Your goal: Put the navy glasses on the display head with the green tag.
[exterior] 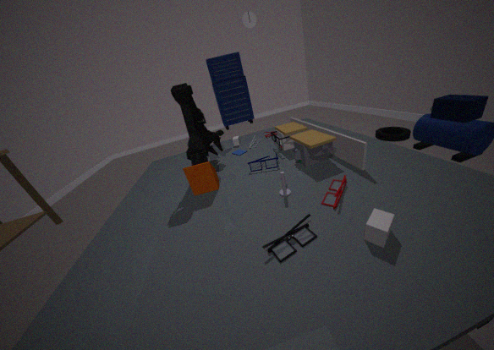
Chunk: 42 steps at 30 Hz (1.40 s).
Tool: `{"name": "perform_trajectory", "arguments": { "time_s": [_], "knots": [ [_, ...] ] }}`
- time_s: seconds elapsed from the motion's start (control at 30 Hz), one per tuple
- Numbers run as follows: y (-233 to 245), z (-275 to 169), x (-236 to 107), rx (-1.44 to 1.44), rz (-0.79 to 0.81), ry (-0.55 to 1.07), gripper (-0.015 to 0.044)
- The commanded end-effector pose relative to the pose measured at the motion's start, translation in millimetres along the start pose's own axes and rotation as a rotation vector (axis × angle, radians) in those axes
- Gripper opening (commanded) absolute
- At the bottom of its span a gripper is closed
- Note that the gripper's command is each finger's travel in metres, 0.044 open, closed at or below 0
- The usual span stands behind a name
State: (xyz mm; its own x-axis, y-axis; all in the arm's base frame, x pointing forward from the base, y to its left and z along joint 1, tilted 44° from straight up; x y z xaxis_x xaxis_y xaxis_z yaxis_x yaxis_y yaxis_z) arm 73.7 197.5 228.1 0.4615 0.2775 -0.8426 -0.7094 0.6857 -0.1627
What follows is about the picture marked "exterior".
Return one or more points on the blue flat rectangular panel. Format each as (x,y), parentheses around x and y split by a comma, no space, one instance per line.
(239,152)

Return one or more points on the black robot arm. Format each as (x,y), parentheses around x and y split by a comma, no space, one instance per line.
(193,117)

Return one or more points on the black glasses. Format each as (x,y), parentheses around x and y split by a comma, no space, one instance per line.
(282,249)

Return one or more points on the red glasses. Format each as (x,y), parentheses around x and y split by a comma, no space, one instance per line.
(332,199)

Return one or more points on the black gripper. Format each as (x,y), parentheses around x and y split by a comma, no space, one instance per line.
(208,138)

